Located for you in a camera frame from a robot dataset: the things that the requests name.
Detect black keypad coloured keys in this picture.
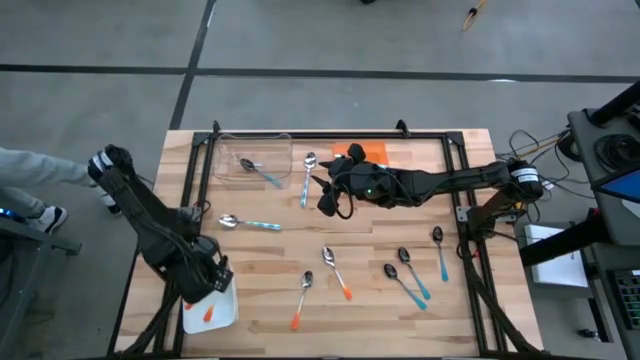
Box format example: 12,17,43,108
605,268,640,346

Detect black coiled cable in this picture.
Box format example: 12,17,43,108
593,133,640,174

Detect black spoon teal handle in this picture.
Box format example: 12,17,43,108
397,246,432,302
239,157,284,190
432,225,451,284
383,263,430,312

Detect white rectangular tray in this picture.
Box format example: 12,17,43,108
181,272,240,335

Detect yellow floor cable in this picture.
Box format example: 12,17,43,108
518,135,567,157

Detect person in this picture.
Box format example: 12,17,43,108
0,146,124,236

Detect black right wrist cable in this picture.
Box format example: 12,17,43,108
333,182,355,221

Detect grey metal bench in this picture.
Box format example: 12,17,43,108
0,214,84,360

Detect yellow and black cable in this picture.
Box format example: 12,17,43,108
462,0,489,32

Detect silver spoon teal patterned handle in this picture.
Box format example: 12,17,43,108
299,151,318,210
218,213,283,233

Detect black pole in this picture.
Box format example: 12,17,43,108
587,82,640,129

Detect grey equipment cart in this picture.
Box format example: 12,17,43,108
567,107,640,246

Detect clear plastic bin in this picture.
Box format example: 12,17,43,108
213,132,294,190

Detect white box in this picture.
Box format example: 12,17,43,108
523,223,590,289

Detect black stand beam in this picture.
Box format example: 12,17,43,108
518,207,604,269

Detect blue tablet screen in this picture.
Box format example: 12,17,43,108
597,168,640,205

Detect black aluminium table frame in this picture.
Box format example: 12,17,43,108
107,119,546,360

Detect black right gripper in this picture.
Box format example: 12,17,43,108
309,143,396,216

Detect black box with blue light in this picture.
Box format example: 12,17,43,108
0,206,26,224

